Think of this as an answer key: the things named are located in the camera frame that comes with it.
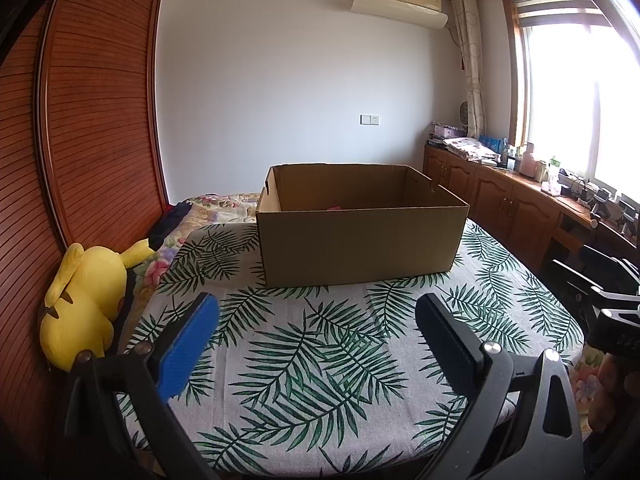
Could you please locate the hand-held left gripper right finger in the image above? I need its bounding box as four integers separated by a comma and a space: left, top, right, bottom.
415, 294, 586, 480

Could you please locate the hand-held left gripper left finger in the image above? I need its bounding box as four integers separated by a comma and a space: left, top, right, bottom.
62, 292, 221, 480

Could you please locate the brown cardboard box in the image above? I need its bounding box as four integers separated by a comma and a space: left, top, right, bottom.
255, 162, 470, 289

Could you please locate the person's right hand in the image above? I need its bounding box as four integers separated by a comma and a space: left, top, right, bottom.
587, 352, 640, 433

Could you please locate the yellow plush toy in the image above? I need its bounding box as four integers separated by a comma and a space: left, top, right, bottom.
39, 237, 155, 373

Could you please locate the green leaf print cloth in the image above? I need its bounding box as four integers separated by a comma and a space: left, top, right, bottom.
117, 217, 586, 478

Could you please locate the dark cloth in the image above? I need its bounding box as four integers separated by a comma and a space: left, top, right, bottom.
148, 201, 193, 251

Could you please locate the long wooden cabinet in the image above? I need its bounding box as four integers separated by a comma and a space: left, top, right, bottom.
422, 142, 640, 281

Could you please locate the pink kettle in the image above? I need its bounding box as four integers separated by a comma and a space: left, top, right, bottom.
520, 142, 538, 177

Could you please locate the folded printed cloth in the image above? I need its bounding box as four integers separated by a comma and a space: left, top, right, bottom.
444, 136, 501, 163

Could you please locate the wooden framed window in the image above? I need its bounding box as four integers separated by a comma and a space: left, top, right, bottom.
500, 0, 640, 206

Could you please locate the patterned beige curtain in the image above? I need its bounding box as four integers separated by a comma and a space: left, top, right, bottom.
450, 0, 487, 138

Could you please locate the wall air conditioner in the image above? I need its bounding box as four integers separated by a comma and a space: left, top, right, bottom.
350, 0, 449, 28

